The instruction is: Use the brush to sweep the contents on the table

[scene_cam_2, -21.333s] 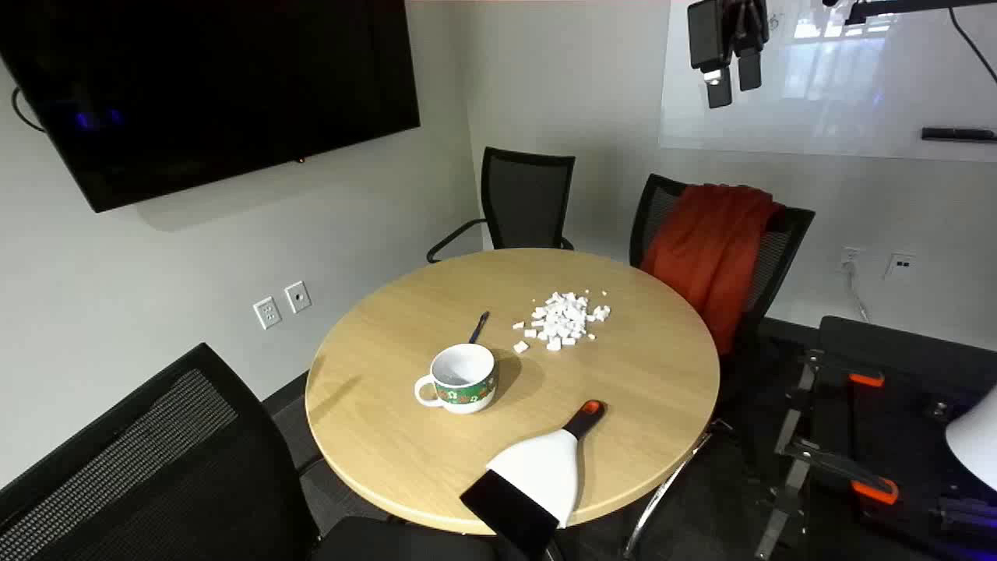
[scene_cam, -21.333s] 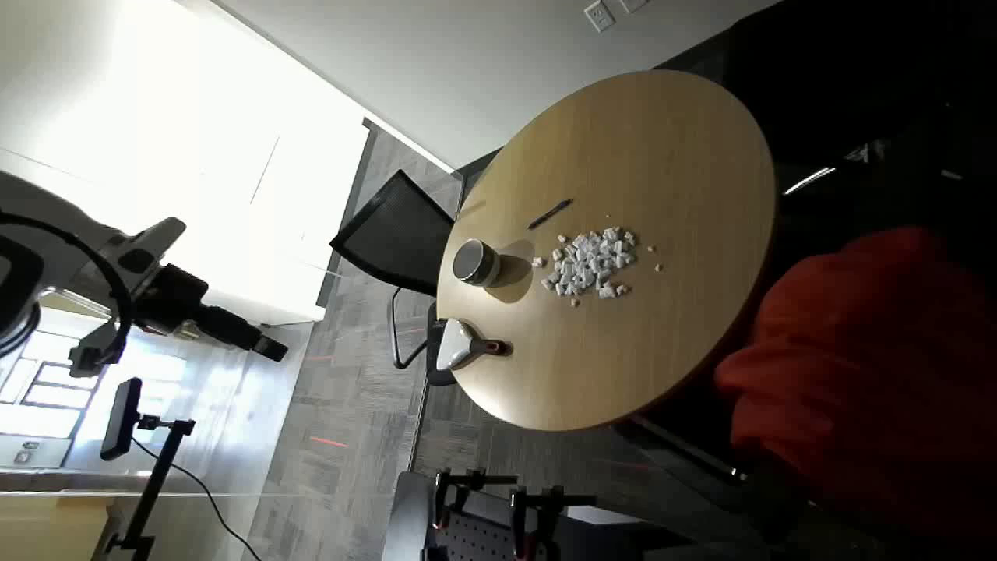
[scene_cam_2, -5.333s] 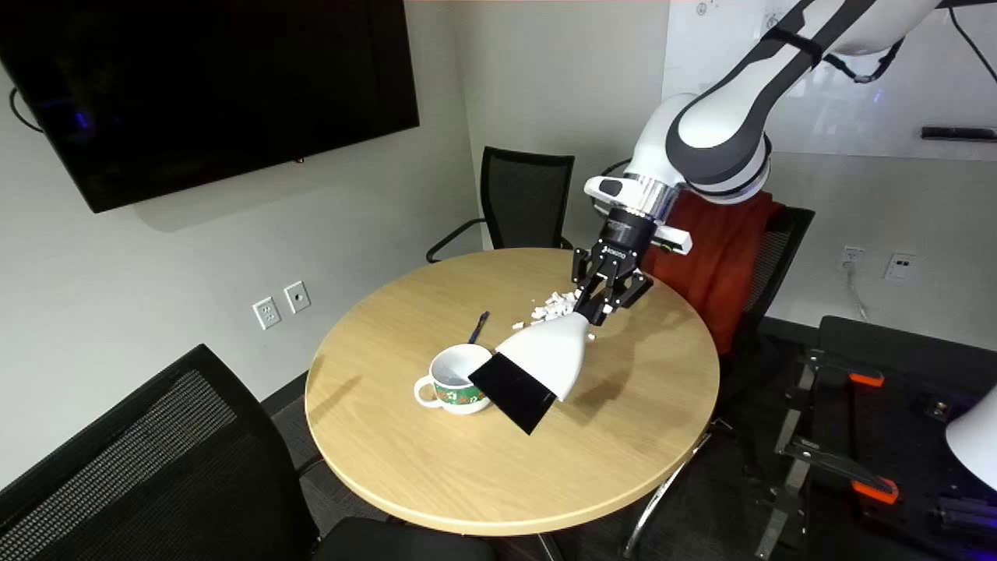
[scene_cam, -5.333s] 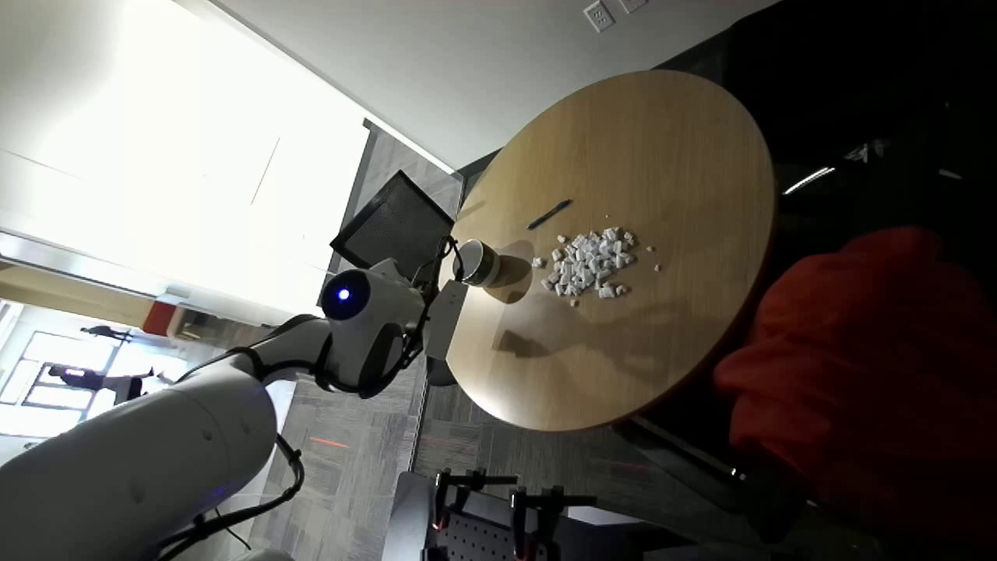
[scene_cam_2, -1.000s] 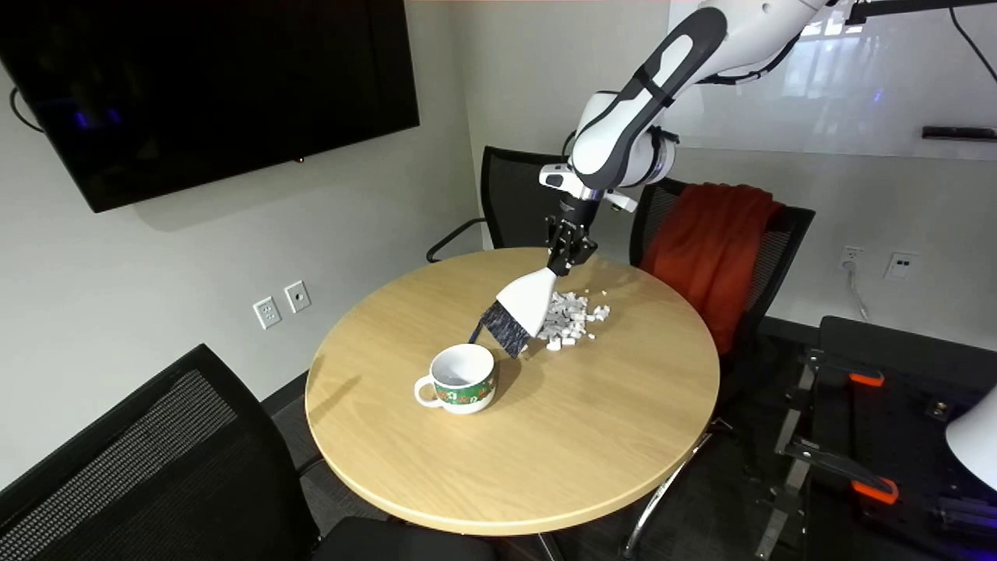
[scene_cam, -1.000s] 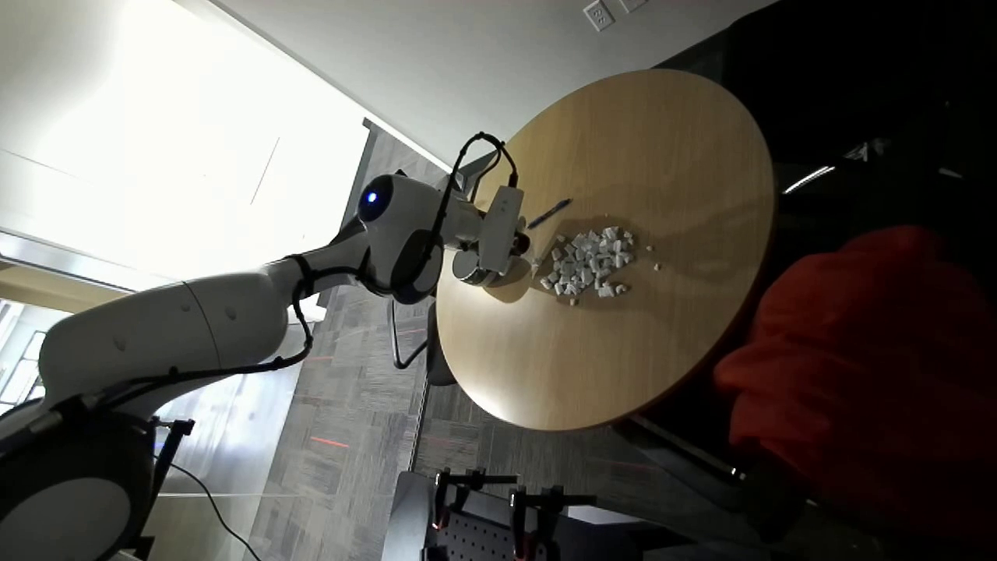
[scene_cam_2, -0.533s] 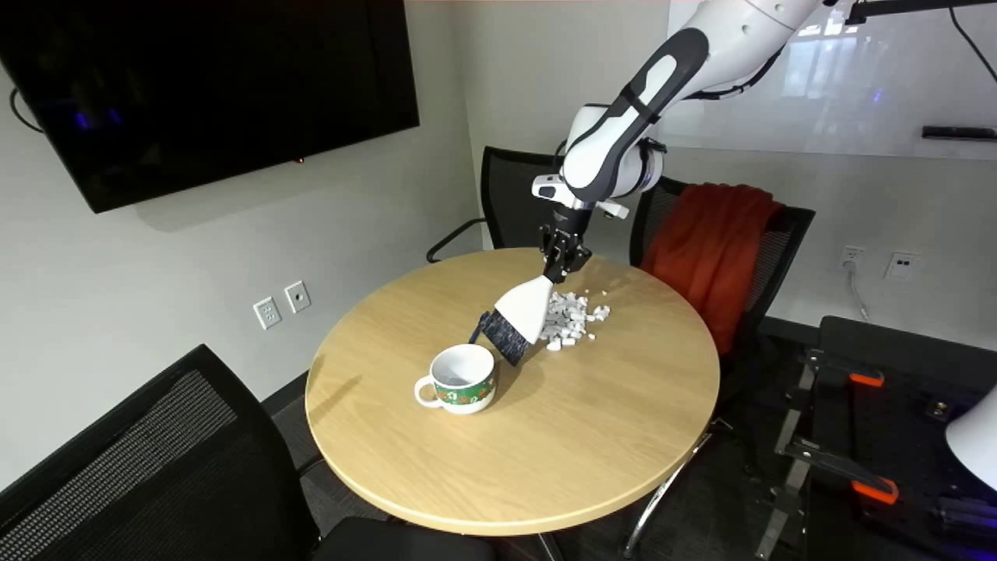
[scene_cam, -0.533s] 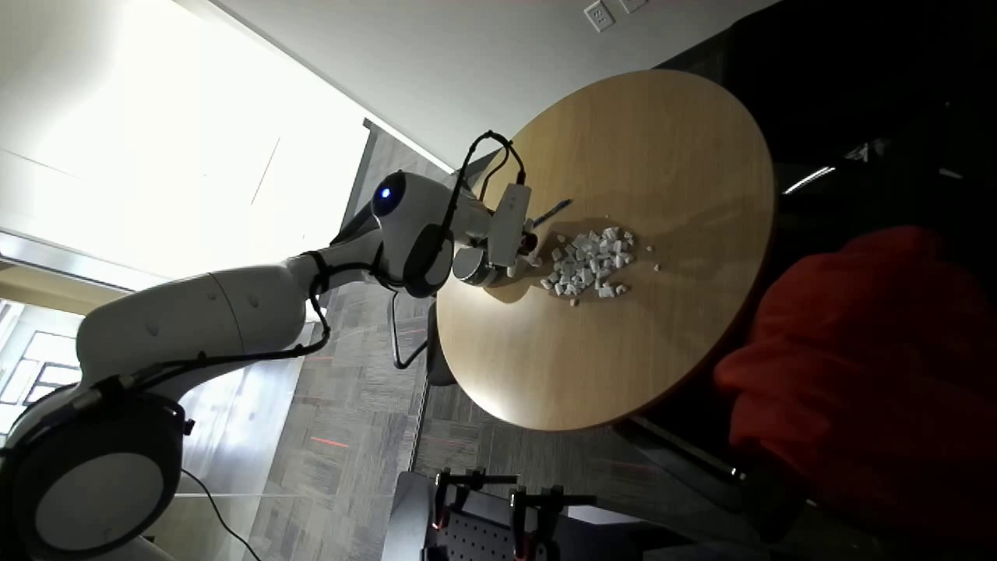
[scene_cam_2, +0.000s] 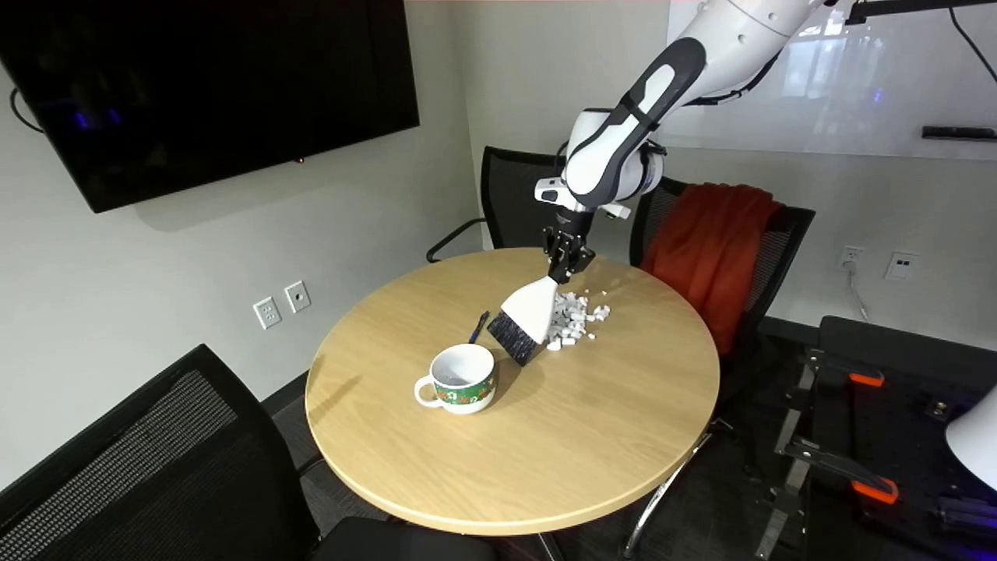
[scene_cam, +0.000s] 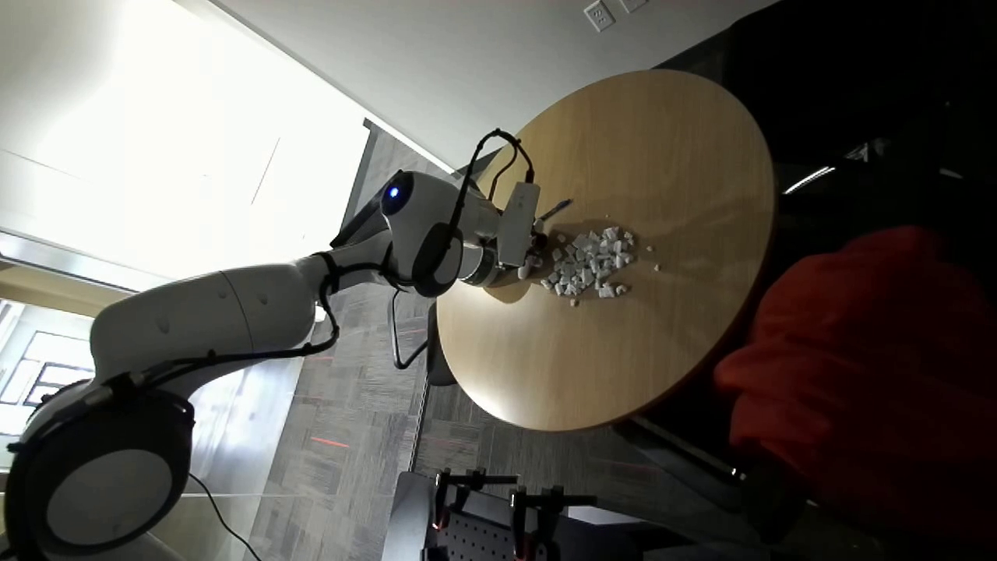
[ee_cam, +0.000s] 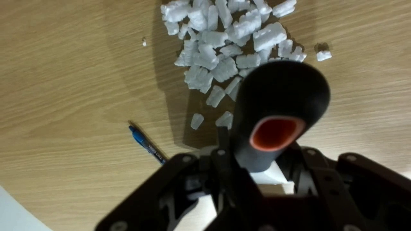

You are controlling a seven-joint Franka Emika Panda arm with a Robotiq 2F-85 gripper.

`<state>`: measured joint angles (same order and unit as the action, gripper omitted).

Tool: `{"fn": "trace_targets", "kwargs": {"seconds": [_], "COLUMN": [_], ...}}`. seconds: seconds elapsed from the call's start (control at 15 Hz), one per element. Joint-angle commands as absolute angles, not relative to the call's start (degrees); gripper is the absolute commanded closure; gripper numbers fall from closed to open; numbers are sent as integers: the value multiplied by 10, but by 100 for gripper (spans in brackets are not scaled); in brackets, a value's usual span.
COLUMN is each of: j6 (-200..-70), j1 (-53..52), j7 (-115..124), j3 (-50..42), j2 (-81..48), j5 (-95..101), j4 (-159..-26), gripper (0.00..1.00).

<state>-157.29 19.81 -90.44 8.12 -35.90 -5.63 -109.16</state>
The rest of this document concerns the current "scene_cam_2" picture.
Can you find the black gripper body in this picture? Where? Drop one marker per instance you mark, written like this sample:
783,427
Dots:
564,239

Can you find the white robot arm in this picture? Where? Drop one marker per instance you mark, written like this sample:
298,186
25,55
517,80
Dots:
610,154

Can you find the black mesh office chair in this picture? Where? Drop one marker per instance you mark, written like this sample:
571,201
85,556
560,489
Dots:
509,209

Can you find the pile of white foam pieces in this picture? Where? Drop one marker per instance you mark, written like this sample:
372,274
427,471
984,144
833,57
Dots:
575,318

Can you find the dark blue pen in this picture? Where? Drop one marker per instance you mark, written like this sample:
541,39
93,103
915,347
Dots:
479,329

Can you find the red cloth on chair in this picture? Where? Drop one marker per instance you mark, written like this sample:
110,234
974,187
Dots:
708,252

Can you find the black chair with red cloth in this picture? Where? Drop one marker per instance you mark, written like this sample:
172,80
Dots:
776,254

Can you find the white green ceramic mug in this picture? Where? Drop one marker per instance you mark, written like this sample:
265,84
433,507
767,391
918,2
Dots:
460,381

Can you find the round wooden table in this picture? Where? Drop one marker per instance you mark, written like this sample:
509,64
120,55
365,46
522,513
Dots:
571,438

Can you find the black near office chair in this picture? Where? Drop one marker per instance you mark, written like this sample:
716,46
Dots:
192,470

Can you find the white lamp shade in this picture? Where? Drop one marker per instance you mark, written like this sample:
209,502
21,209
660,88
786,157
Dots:
974,438

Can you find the white wall outlet plate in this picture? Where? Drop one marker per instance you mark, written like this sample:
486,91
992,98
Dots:
265,313

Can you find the black wall television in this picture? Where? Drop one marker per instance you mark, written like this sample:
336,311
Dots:
149,98

